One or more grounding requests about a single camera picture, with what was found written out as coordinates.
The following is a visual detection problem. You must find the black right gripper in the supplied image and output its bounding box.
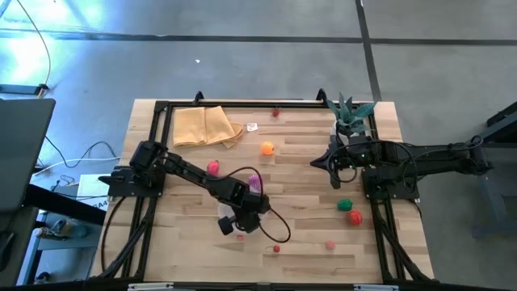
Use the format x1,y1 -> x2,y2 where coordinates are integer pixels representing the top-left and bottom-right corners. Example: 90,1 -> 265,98
309,139 -> 367,173

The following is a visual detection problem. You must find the purple white striped toy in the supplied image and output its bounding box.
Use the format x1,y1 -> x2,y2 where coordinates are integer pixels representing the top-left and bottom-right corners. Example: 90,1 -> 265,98
246,174 -> 263,195

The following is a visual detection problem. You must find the white plant pot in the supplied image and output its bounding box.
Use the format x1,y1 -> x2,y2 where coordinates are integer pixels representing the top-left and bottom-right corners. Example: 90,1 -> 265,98
330,120 -> 364,141

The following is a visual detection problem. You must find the green leafy plant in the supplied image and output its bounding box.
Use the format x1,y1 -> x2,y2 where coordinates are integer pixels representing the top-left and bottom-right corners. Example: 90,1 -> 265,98
326,92 -> 376,137

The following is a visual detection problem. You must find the yellow folded cloth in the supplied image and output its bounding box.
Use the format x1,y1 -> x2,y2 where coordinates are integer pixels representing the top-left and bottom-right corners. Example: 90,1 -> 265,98
172,105 -> 246,149

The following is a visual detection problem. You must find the black desk beam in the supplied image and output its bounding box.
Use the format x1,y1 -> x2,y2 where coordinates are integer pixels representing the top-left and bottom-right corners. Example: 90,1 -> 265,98
23,183 -> 108,226

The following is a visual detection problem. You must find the grey flat panel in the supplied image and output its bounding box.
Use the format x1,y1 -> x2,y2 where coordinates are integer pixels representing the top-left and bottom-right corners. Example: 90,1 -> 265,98
0,98 -> 57,213

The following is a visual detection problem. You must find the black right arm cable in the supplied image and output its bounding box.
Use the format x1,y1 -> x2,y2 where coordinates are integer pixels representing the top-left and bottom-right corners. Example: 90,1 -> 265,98
326,139 -> 417,191

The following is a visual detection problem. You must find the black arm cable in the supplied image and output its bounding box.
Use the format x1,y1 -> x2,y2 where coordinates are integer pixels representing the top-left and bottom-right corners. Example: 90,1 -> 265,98
326,139 -> 417,191
217,166 -> 292,244

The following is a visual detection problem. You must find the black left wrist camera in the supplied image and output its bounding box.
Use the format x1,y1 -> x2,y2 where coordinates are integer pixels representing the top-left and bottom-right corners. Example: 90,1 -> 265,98
217,216 -> 236,237

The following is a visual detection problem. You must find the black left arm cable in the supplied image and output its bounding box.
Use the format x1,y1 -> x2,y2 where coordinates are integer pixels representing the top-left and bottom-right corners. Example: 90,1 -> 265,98
217,166 -> 292,244

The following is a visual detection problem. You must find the black metal table frame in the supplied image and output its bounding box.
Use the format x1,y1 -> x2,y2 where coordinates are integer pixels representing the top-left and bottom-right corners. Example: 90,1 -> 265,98
90,88 -> 435,286

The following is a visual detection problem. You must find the white floor cable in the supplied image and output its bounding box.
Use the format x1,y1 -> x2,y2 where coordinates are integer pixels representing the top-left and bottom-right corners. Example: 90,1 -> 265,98
34,156 -> 122,175

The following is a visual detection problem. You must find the yellow hanging cable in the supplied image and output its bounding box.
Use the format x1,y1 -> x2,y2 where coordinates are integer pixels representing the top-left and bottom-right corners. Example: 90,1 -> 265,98
15,0 -> 53,99

